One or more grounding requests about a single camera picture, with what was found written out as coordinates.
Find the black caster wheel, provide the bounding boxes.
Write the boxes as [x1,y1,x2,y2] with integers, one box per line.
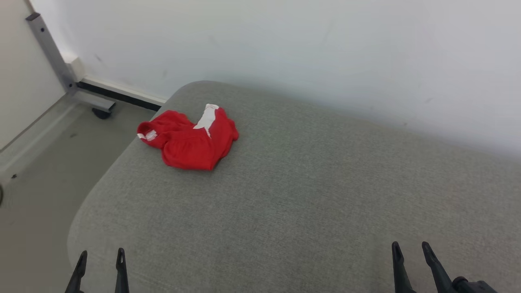
[92,107,116,120]

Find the red garment with white trim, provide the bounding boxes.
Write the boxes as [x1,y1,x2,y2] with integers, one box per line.
[137,104,239,171]

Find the white partition panel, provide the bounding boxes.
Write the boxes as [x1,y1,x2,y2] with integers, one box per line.
[0,0,68,151]

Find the white wall trunking box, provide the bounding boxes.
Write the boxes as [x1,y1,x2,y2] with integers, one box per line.
[61,56,86,84]

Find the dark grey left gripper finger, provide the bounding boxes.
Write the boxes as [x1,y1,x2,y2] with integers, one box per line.
[115,247,130,293]
[65,250,88,293]

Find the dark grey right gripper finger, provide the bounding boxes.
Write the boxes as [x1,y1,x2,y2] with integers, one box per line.
[392,241,416,293]
[422,241,456,293]

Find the black baseboard strip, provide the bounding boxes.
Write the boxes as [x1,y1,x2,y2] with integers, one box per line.
[77,81,162,112]

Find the grey metal frame post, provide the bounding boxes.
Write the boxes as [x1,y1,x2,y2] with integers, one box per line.
[25,12,116,114]

